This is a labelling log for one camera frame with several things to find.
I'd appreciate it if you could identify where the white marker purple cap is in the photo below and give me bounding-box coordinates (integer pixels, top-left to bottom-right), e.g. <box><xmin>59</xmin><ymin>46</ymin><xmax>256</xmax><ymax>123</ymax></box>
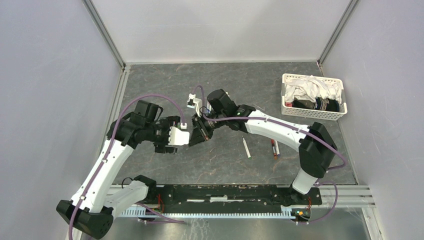
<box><xmin>274</xmin><ymin>141</ymin><xmax>281</xmax><ymax>157</ymax></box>

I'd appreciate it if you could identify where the red pen orange cap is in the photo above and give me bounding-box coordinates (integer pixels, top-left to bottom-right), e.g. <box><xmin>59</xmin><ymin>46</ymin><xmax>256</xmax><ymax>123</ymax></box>
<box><xmin>271</xmin><ymin>139</ymin><xmax>278</xmax><ymax>160</ymax></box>

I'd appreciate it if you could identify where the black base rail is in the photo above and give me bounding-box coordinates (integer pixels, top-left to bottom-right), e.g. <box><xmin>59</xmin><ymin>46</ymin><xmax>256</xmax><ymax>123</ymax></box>
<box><xmin>141</xmin><ymin>184</ymin><xmax>323</xmax><ymax>214</ymax></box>

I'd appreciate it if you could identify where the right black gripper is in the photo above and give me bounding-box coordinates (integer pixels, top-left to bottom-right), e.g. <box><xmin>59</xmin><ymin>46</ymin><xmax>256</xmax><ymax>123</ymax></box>
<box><xmin>189</xmin><ymin>111</ymin><xmax>227</xmax><ymax>147</ymax></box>

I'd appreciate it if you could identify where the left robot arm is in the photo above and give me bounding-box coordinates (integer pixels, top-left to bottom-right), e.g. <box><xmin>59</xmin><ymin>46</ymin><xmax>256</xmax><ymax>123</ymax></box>
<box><xmin>56</xmin><ymin>99</ymin><xmax>190</xmax><ymax>240</ymax></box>

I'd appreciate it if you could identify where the white cable comb strip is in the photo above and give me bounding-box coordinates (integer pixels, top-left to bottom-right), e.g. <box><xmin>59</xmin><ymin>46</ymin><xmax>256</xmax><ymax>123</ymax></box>
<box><xmin>119</xmin><ymin>206</ymin><xmax>296</xmax><ymax>220</ymax></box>

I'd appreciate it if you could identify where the white marker green cap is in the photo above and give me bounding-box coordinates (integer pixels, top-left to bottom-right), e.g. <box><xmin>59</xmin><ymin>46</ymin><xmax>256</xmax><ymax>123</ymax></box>
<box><xmin>242</xmin><ymin>137</ymin><xmax>252</xmax><ymax>159</ymax></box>

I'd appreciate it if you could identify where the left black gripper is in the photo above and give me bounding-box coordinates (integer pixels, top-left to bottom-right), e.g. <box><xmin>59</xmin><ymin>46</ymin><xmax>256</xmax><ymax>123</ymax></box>
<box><xmin>145</xmin><ymin>116</ymin><xmax>181</xmax><ymax>154</ymax></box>

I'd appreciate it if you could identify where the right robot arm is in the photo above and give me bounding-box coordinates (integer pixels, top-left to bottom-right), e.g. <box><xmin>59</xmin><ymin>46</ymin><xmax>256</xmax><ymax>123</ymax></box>
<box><xmin>187</xmin><ymin>89</ymin><xmax>338</xmax><ymax>204</ymax></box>

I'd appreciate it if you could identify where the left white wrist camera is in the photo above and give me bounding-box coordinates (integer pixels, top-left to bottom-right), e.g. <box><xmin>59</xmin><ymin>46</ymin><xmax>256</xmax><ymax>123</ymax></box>
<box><xmin>168</xmin><ymin>126</ymin><xmax>190</xmax><ymax>146</ymax></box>

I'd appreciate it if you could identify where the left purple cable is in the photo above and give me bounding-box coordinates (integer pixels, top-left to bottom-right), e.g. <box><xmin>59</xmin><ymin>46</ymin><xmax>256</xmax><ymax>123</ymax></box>
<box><xmin>67</xmin><ymin>93</ymin><xmax>188</xmax><ymax>240</ymax></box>

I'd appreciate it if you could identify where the dark cloth in basket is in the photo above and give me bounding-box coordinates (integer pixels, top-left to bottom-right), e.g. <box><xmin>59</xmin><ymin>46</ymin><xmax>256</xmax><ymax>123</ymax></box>
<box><xmin>291</xmin><ymin>97</ymin><xmax>340</xmax><ymax>112</ymax></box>

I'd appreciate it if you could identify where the white cloth in basket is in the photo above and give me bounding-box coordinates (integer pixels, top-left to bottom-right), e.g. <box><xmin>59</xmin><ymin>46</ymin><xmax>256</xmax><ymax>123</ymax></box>
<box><xmin>284</xmin><ymin>75</ymin><xmax>343</xmax><ymax>103</ymax></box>

